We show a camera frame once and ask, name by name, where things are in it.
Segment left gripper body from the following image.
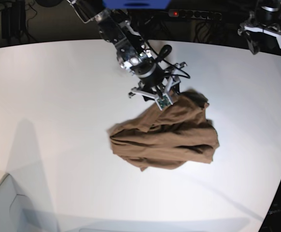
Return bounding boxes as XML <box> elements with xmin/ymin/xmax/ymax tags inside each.
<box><xmin>238</xmin><ymin>14</ymin><xmax>281</xmax><ymax>42</ymax></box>

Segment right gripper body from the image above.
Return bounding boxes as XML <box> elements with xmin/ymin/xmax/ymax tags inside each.
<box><xmin>128</xmin><ymin>62</ymin><xmax>188</xmax><ymax>101</ymax></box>

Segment brown t-shirt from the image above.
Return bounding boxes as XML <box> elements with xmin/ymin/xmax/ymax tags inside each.
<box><xmin>109</xmin><ymin>89</ymin><xmax>220</xmax><ymax>171</ymax></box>

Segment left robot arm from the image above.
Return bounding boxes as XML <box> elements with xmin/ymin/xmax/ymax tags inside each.
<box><xmin>238</xmin><ymin>0</ymin><xmax>281</xmax><ymax>55</ymax></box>

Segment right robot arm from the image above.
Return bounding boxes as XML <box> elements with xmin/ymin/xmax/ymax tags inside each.
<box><xmin>69</xmin><ymin>0</ymin><xmax>190</xmax><ymax>110</ymax></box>

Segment black power strip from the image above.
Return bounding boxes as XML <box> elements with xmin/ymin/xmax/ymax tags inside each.
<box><xmin>168</xmin><ymin>9</ymin><xmax>222</xmax><ymax>21</ymax></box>

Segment blue box at top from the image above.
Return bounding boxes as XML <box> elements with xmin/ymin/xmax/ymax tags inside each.
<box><xmin>103</xmin><ymin>0</ymin><xmax>170</xmax><ymax>9</ymax></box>

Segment black equipment box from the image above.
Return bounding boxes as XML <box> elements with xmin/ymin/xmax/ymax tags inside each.
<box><xmin>1</xmin><ymin>0</ymin><xmax>26</xmax><ymax>40</ymax></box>

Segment white bin at corner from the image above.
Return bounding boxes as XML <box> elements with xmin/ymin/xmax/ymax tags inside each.
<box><xmin>0</xmin><ymin>174</ymin><xmax>60</xmax><ymax>232</ymax></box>

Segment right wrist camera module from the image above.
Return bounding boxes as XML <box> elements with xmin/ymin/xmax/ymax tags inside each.
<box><xmin>155</xmin><ymin>95</ymin><xmax>173</xmax><ymax>111</ymax></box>

